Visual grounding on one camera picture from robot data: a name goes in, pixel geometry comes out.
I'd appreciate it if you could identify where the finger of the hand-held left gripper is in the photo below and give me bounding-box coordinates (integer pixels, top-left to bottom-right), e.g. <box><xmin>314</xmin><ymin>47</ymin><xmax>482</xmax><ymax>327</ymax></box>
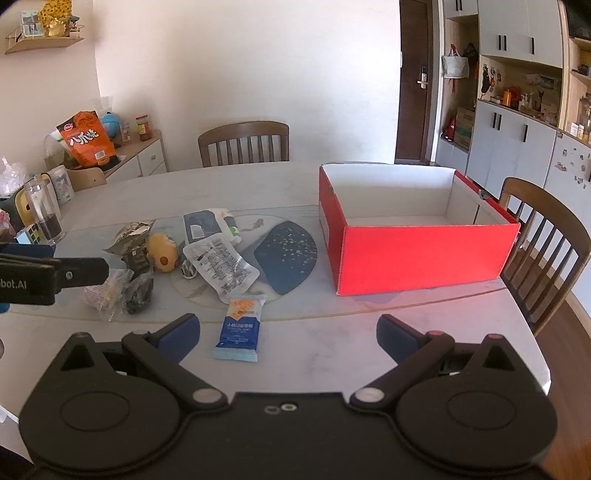
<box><xmin>53</xmin><ymin>257</ymin><xmax>110</xmax><ymax>292</ymax></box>

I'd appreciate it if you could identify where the dark wooden door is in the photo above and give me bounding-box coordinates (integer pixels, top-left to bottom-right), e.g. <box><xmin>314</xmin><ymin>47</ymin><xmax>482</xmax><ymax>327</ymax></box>
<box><xmin>395</xmin><ymin>0</ymin><xmax>437</xmax><ymax>164</ymax></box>

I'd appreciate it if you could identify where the blue cracker packet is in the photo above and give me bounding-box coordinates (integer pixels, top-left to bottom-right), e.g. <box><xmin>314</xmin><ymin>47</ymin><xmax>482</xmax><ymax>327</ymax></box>
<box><xmin>211</xmin><ymin>298</ymin><xmax>267</xmax><ymax>363</ymax></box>

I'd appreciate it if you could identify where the red cardboard box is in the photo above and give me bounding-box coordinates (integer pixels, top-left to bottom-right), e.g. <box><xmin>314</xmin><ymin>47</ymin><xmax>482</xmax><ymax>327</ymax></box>
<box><xmin>318</xmin><ymin>162</ymin><xmax>522</xmax><ymax>296</ymax></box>

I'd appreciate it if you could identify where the blue globe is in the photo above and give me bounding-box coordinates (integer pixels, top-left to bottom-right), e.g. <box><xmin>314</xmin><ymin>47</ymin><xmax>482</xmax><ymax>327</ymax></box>
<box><xmin>100</xmin><ymin>112</ymin><xmax>122</xmax><ymax>138</ymax></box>

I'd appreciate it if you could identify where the brown cardboard box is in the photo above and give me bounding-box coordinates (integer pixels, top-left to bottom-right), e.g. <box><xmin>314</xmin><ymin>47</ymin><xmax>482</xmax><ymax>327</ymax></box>
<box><xmin>455</xmin><ymin>107</ymin><xmax>476</xmax><ymax>149</ymax></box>

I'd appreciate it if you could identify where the grey tote bag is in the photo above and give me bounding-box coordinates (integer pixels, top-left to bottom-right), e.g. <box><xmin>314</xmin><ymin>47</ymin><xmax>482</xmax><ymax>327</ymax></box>
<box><xmin>442</xmin><ymin>45</ymin><xmax>470</xmax><ymax>80</ymax></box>

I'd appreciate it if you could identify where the white and dark plastic packet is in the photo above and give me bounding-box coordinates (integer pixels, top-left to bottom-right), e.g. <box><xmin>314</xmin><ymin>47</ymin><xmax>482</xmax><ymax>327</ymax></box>
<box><xmin>183</xmin><ymin>209</ymin><xmax>244</xmax><ymax>246</ymax></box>

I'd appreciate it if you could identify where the brown wooden chair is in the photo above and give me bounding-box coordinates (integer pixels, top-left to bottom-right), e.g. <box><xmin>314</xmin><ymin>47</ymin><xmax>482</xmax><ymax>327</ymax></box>
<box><xmin>499</xmin><ymin>177</ymin><xmax>591</xmax><ymax>336</ymax></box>
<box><xmin>198</xmin><ymin>121</ymin><xmax>291</xmax><ymax>168</ymax></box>

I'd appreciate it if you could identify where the white side cabinet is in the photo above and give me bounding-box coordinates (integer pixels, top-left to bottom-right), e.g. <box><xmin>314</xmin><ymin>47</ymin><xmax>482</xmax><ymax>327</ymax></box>
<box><xmin>45</xmin><ymin>129</ymin><xmax>168</xmax><ymax>186</ymax></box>

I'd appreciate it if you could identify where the white printed pouch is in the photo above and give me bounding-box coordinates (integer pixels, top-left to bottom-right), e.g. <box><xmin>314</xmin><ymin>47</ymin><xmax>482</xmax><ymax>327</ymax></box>
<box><xmin>183</xmin><ymin>233</ymin><xmax>260</xmax><ymax>305</ymax></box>

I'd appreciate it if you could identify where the yellow plush toy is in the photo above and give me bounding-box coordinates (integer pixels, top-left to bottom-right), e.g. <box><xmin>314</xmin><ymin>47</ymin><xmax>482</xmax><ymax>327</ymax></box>
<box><xmin>148</xmin><ymin>232</ymin><xmax>180</xmax><ymax>271</ymax></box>

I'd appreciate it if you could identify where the white marble desktop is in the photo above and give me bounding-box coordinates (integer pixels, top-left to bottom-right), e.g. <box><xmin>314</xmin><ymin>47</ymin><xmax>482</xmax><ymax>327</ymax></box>
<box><xmin>0</xmin><ymin>161</ymin><xmax>552</xmax><ymax>462</ymax></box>

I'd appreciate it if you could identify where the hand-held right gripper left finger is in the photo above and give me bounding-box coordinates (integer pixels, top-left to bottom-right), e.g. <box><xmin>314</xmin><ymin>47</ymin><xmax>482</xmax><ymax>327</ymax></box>
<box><xmin>48</xmin><ymin>314</ymin><xmax>232</xmax><ymax>414</ymax></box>

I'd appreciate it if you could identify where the clear pink wrapper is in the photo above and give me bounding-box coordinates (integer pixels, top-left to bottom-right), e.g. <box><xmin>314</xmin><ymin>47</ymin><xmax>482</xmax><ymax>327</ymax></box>
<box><xmin>82</xmin><ymin>269</ymin><xmax>127</xmax><ymax>322</ymax></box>

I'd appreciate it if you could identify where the clear glass jar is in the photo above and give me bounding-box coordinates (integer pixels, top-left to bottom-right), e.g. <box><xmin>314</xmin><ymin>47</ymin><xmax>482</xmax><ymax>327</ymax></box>
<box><xmin>23</xmin><ymin>175</ymin><xmax>66</xmax><ymax>245</ymax></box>

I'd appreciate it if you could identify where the yellow flower bouquet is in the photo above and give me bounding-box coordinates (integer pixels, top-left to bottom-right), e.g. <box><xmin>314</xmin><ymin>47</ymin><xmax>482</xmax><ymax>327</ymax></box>
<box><xmin>38</xmin><ymin>0</ymin><xmax>73</xmax><ymax>38</ymax></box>

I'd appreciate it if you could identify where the white wall cabinet unit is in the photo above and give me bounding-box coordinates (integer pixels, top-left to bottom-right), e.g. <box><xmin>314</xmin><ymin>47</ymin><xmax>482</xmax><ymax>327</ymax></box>
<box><xmin>436</xmin><ymin>0</ymin><xmax>591</xmax><ymax>206</ymax></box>

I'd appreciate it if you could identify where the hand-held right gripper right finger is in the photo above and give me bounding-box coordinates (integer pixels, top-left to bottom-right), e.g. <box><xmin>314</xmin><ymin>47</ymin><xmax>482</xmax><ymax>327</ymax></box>
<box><xmin>349</xmin><ymin>314</ymin><xmax>525</xmax><ymax>412</ymax></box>

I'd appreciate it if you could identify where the wooden wall shelf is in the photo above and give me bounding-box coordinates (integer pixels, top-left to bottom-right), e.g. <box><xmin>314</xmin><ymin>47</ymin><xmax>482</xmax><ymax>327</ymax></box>
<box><xmin>4</xmin><ymin>36</ymin><xmax>85</xmax><ymax>55</ymax></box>

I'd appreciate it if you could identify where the orange snack bag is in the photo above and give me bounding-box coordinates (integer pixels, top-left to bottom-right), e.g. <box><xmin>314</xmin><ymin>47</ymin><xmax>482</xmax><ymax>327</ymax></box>
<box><xmin>56</xmin><ymin>111</ymin><xmax>116</xmax><ymax>168</ymax></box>

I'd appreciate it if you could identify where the silver foil wrapper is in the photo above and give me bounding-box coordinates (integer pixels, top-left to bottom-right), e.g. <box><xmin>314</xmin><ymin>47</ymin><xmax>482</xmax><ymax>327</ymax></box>
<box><xmin>104</xmin><ymin>220</ymin><xmax>155</xmax><ymax>256</ymax></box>

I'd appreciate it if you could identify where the colourful puzzle cube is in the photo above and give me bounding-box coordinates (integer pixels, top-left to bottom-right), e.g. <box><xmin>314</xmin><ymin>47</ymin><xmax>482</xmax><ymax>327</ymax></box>
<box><xmin>16</xmin><ymin>224</ymin><xmax>48</xmax><ymax>246</ymax></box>

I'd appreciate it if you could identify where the black gold-print snack packet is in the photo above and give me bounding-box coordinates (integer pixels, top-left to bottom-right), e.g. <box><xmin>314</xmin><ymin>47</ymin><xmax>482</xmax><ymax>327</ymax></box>
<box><xmin>122</xmin><ymin>249</ymin><xmax>152</xmax><ymax>274</ymax></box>

